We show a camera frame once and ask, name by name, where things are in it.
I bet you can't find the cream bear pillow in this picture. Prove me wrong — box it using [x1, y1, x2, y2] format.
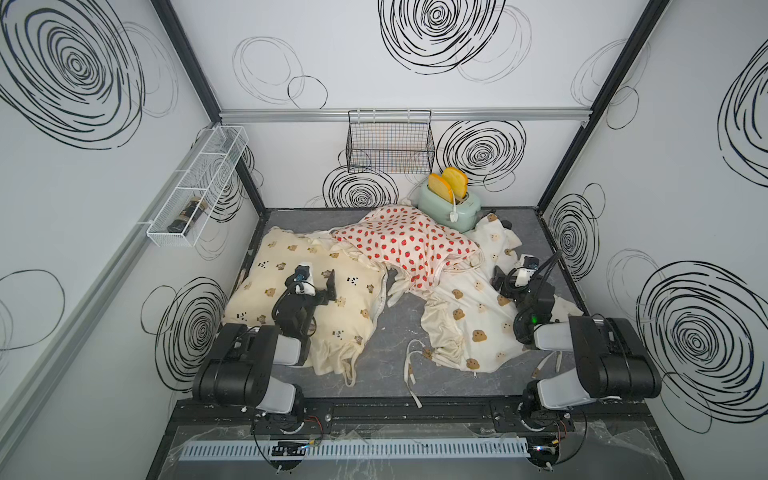
[222, 227, 387, 387]

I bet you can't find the strawberry print pillow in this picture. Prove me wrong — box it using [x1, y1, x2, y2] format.
[331, 205, 479, 293]

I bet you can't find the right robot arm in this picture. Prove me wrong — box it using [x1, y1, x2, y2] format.
[490, 254, 662, 417]

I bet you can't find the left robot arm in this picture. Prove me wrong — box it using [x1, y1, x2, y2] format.
[192, 264, 337, 420]

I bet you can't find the cream bear pillowcase right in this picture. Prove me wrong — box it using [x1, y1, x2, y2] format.
[387, 213, 584, 374]

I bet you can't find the mint green toaster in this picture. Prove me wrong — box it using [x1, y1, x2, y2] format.
[417, 183, 482, 233]

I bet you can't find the dark item in shelf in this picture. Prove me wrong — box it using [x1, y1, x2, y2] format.
[166, 198, 207, 235]

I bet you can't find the rear yellow toast slice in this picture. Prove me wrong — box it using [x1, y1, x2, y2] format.
[441, 167, 469, 202]

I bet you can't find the yellow toast slice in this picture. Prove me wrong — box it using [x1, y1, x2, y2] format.
[441, 167, 469, 202]
[427, 173, 455, 204]

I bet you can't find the front yellow toast slice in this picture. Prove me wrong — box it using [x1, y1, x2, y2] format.
[427, 173, 455, 204]

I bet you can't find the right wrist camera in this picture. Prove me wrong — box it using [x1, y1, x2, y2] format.
[512, 254, 540, 287]

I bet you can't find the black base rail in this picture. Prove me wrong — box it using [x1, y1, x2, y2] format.
[173, 395, 652, 436]

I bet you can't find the white wire shelf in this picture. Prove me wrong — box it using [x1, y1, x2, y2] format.
[147, 125, 248, 247]

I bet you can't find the white slotted cable duct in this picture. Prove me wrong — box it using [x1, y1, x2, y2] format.
[179, 438, 530, 461]

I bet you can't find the black wire basket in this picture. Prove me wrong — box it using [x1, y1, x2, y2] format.
[345, 109, 436, 175]

